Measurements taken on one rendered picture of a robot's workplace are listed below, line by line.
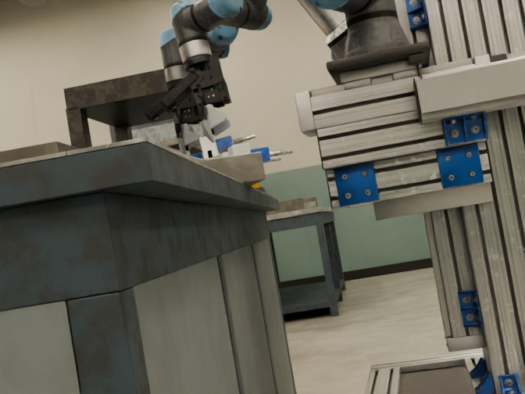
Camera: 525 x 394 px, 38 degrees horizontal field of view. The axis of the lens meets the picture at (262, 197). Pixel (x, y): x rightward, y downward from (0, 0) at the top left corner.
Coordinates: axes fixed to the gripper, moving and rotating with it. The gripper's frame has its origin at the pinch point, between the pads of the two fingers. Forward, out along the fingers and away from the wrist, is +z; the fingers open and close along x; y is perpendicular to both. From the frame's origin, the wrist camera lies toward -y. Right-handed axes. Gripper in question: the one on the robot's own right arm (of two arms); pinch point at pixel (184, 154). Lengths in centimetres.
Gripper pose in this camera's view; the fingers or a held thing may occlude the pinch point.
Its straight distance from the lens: 216.3
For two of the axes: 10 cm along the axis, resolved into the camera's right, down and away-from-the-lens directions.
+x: 0.8, 0.3, 10.0
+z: 1.7, 9.8, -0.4
